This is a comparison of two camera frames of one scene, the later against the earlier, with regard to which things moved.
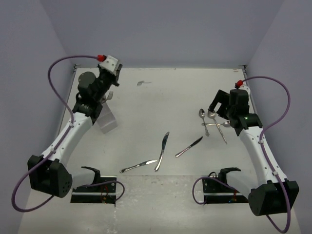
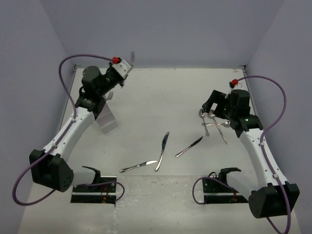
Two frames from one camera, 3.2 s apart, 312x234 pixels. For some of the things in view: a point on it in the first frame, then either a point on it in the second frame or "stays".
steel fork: x=109 y=95 stays
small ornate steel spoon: x=202 y=113 stays
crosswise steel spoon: x=225 y=124 stays
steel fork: x=140 y=83 to x=132 y=59
